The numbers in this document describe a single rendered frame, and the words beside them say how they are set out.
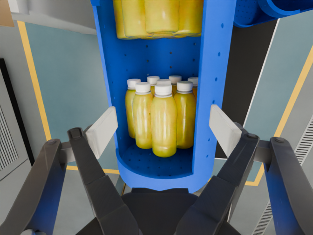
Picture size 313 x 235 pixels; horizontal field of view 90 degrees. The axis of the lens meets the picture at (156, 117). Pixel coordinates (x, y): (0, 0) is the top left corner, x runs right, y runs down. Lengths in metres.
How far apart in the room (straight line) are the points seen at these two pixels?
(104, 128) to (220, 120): 0.12
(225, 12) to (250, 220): 2.80
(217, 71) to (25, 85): 1.91
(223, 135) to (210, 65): 0.15
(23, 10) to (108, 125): 0.52
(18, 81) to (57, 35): 0.64
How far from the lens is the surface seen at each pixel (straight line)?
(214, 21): 0.29
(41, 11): 0.73
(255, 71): 1.54
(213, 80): 0.31
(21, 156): 2.28
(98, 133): 0.16
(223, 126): 0.17
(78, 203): 2.75
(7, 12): 0.64
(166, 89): 0.35
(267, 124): 1.97
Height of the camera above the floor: 1.49
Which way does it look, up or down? 66 degrees down
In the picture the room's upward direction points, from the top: 173 degrees counter-clockwise
